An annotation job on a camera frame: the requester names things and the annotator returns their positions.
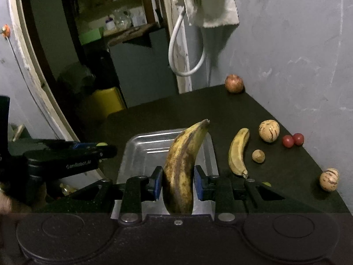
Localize yellow banana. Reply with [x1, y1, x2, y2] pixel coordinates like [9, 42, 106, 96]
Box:
[228, 128, 250, 179]

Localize spotted brown ripe banana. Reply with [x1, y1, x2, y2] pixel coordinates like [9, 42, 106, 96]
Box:
[163, 119, 210, 215]

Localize small brown longan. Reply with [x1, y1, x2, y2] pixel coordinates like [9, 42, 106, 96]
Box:
[252, 150, 266, 163]

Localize striped pepino melon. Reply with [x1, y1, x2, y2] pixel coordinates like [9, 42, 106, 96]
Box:
[319, 168, 339, 192]
[259, 120, 280, 143]

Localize red cherry tomato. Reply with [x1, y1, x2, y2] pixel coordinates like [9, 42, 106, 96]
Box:
[292, 133, 304, 146]
[282, 135, 294, 148]

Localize person left hand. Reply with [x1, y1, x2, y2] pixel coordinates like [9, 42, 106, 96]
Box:
[0, 192, 13, 215]

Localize metal tray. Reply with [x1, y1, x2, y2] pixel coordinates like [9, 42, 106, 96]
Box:
[111, 129, 219, 220]

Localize black table mat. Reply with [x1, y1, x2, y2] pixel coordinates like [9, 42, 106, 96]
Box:
[103, 85, 349, 213]

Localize yellow jerrycan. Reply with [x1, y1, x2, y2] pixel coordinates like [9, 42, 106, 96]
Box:
[87, 87, 126, 120]

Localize red apple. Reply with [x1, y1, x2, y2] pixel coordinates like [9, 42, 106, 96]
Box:
[225, 74, 244, 93]

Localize grey cabinet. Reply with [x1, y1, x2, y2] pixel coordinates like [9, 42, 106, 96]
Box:
[109, 29, 178, 107]

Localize green box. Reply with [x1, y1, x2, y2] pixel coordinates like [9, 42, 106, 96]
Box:
[78, 27, 104, 45]

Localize grey hanging cloth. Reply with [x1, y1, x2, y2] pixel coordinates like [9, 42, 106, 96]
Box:
[184, 0, 239, 28]

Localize orange wall plug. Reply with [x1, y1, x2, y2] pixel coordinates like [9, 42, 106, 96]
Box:
[1, 24, 11, 38]

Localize white hose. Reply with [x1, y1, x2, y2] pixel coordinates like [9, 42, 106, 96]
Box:
[167, 7, 207, 77]

